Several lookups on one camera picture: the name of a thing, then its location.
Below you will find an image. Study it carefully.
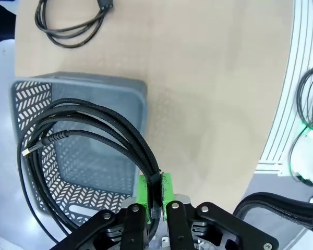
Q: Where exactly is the black wire bundle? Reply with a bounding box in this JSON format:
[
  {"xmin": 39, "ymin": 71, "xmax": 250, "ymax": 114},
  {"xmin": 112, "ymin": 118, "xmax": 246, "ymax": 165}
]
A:
[{"xmin": 288, "ymin": 67, "xmax": 313, "ymax": 183}]

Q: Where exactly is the black left arm cable sleeve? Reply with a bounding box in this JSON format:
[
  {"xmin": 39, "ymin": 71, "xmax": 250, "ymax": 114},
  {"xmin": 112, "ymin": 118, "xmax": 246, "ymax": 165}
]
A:
[{"xmin": 233, "ymin": 192, "xmax": 313, "ymax": 235}]

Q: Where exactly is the white box green light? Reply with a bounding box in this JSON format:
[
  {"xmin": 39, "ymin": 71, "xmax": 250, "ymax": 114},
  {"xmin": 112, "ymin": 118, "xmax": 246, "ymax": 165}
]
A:
[{"xmin": 293, "ymin": 124, "xmax": 313, "ymax": 188}]

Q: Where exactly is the black cable round plug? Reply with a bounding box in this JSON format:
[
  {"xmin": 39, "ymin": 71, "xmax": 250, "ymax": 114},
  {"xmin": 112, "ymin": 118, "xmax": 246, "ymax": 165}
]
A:
[{"xmin": 34, "ymin": 0, "xmax": 115, "ymax": 49}]

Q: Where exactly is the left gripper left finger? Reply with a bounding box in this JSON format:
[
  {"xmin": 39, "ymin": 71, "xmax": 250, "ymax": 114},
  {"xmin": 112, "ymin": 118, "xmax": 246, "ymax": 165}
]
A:
[{"xmin": 51, "ymin": 173, "xmax": 151, "ymax": 250}]

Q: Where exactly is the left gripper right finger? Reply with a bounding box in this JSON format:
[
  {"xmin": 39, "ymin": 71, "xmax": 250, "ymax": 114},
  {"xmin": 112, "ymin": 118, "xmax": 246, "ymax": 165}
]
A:
[{"xmin": 161, "ymin": 171, "xmax": 280, "ymax": 250}]

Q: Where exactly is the black braided USB cable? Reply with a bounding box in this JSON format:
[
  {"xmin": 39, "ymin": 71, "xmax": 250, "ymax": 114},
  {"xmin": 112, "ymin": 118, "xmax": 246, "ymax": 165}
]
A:
[{"xmin": 17, "ymin": 97, "xmax": 164, "ymax": 243}]

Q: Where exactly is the grey perforated plastic basket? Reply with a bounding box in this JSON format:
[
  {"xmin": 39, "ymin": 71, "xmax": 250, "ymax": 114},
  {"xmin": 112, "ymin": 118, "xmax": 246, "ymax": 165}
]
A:
[{"xmin": 10, "ymin": 71, "xmax": 148, "ymax": 222}]

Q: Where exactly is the white aluminium table frame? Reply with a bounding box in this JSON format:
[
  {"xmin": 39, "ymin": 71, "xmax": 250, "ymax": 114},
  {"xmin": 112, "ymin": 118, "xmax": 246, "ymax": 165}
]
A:
[{"xmin": 255, "ymin": 0, "xmax": 313, "ymax": 178}]

